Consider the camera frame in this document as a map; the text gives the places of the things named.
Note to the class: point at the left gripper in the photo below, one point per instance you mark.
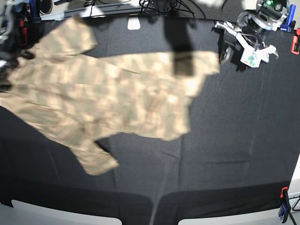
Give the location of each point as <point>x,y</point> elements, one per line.
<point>255,27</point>

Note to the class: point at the camouflage t-shirt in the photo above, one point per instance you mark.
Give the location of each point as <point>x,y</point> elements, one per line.
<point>74,99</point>

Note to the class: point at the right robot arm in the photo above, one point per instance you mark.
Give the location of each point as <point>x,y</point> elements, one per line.
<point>7,19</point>

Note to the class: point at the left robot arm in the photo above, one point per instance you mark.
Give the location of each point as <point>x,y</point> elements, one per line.
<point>228,42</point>

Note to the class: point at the blue clamp top right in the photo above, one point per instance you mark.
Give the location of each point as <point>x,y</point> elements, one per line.
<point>289,23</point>

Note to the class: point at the red black clamp right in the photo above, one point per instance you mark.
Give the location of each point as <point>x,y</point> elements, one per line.
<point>295,47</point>

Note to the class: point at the red black clamp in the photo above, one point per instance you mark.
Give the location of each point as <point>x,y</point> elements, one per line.
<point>295,47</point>
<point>21,32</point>

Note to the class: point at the black table cloth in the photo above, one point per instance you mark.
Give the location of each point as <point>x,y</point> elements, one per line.
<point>241,150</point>

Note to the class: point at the blue orange clamp bottom right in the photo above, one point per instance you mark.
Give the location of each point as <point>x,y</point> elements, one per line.
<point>284,205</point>

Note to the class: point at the blue clamp top left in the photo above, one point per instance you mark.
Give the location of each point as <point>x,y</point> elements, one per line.
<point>33,15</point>

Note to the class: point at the red black clamp left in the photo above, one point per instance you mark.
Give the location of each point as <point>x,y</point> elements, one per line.
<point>21,32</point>

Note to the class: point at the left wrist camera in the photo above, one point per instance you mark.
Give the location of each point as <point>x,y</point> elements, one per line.
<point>251,57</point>

